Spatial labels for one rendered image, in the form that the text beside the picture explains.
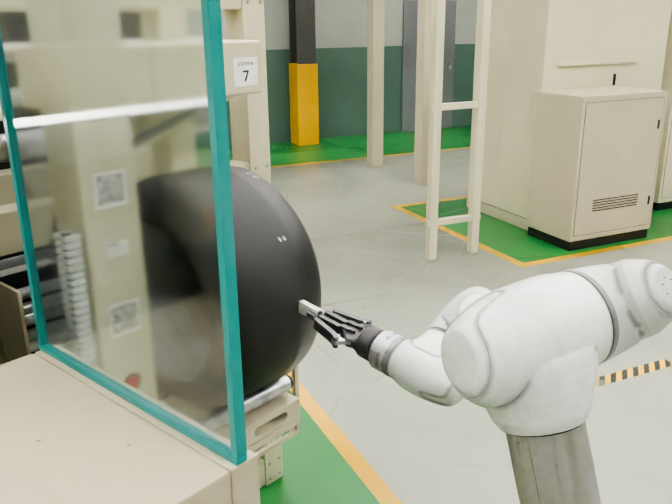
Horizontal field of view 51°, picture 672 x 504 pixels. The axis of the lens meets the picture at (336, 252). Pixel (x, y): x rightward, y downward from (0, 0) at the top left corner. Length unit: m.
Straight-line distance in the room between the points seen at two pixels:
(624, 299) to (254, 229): 0.91
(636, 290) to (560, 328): 0.12
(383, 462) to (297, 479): 0.39
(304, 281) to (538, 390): 0.91
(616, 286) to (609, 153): 5.19
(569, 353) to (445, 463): 2.38
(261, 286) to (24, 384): 0.55
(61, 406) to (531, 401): 0.72
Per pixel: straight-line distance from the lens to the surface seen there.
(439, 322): 1.51
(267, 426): 1.93
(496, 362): 0.84
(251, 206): 1.66
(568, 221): 6.05
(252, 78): 2.11
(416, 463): 3.23
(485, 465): 3.25
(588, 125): 5.92
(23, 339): 2.00
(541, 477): 0.94
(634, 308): 0.95
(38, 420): 1.19
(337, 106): 11.65
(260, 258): 1.59
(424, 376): 1.43
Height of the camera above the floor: 1.84
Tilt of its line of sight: 18 degrees down
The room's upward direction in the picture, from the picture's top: 1 degrees counter-clockwise
